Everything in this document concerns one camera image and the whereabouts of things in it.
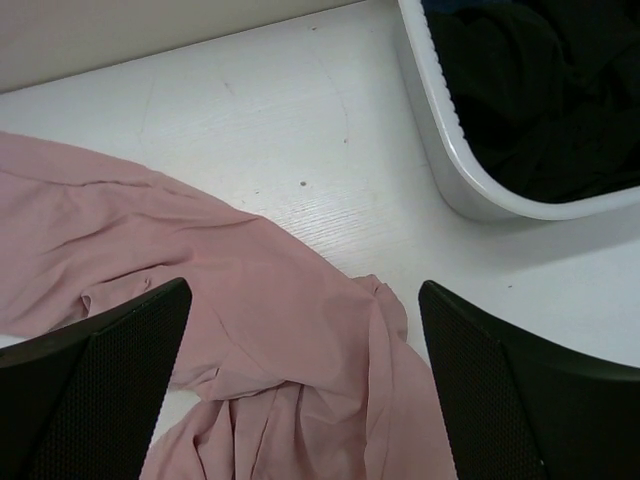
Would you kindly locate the pink trousers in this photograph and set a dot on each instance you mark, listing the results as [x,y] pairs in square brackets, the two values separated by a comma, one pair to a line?
[301,371]

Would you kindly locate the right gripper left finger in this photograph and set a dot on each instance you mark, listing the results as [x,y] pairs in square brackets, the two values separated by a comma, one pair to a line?
[82,402]

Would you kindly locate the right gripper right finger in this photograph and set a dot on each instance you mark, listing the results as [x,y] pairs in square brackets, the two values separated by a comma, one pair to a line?
[518,406]

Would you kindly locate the black garment in basket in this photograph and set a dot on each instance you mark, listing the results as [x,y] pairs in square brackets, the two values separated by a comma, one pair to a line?
[546,92]

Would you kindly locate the white plastic laundry basket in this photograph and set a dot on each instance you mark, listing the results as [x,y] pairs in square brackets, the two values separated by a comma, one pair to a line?
[465,186]

